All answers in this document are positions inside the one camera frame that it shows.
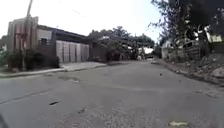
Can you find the grey concrete sidewalk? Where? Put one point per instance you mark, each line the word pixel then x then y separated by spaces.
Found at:
pixel 71 66

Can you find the dark bushes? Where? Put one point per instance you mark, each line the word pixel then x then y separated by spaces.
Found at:
pixel 31 60

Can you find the building with pale gate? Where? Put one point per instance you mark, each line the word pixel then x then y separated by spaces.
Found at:
pixel 63 45

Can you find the utility pole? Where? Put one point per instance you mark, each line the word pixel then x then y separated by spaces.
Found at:
pixel 26 33

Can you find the row of trees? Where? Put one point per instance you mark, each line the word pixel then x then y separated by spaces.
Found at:
pixel 116 41

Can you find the rubble verge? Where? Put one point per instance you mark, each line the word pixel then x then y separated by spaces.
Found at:
pixel 200 68

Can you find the grey asphalt road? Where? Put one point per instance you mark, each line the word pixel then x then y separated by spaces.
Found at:
pixel 126 90

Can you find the large dark tree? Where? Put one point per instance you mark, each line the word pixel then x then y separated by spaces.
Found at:
pixel 186 20

